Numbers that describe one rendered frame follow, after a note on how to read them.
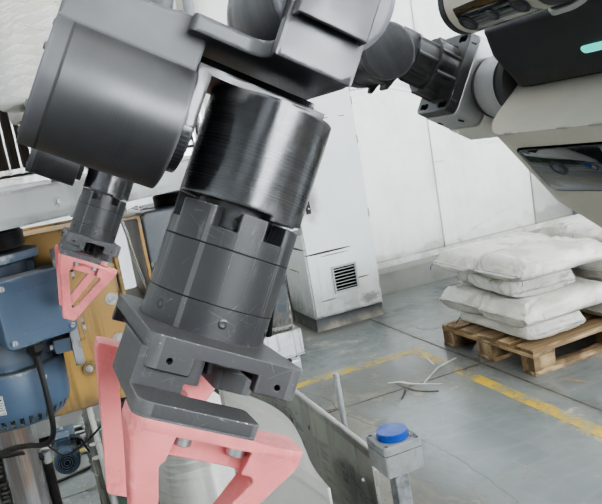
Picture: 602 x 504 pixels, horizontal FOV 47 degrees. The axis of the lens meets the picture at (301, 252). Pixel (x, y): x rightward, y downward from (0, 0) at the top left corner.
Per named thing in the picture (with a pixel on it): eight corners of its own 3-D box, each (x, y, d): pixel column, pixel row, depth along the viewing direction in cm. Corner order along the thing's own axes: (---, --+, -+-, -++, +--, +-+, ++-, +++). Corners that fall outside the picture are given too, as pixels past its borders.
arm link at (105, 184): (145, 156, 86) (138, 158, 91) (89, 136, 83) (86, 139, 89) (127, 210, 86) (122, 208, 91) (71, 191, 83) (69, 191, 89)
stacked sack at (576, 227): (669, 238, 405) (667, 213, 402) (612, 255, 390) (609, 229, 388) (584, 231, 467) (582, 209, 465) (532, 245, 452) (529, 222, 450)
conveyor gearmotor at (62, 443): (96, 471, 275) (87, 436, 273) (56, 483, 270) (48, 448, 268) (89, 445, 303) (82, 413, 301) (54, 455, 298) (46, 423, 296)
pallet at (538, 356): (696, 319, 408) (694, 295, 405) (535, 377, 364) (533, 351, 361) (588, 298, 483) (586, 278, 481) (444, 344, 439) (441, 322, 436)
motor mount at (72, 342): (96, 362, 101) (71, 254, 99) (48, 375, 99) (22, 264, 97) (82, 326, 128) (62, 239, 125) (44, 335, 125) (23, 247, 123)
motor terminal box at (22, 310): (85, 345, 97) (66, 264, 95) (14, 371, 90) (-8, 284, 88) (57, 341, 103) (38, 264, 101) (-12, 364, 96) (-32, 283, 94)
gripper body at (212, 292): (135, 379, 26) (197, 188, 26) (106, 327, 35) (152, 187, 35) (292, 416, 28) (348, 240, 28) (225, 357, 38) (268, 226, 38)
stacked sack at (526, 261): (620, 260, 377) (617, 233, 374) (520, 288, 354) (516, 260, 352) (564, 253, 416) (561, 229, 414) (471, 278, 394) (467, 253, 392)
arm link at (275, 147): (359, 105, 30) (310, 117, 36) (211, 41, 28) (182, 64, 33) (310, 257, 30) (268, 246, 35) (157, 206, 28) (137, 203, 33)
